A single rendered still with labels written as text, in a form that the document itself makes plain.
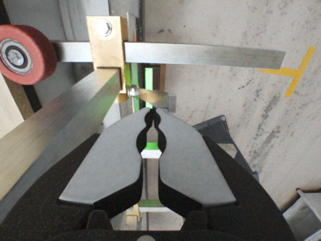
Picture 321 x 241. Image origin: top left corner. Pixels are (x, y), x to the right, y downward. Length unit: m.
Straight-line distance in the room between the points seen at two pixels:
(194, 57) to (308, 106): 1.64
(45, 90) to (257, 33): 1.23
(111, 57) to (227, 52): 0.19
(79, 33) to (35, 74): 0.30
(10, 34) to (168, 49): 0.21
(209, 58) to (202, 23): 0.89
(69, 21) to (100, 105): 0.41
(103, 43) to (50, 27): 0.28
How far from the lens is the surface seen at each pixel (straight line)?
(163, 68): 1.07
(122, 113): 0.49
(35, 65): 0.27
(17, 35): 0.28
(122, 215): 0.34
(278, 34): 1.39
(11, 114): 0.36
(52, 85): 0.49
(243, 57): 0.29
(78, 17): 0.55
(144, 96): 0.18
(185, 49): 0.26
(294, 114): 1.79
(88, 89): 0.18
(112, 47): 0.26
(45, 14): 0.51
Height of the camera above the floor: 1.12
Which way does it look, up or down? 58 degrees down
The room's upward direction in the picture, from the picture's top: 179 degrees clockwise
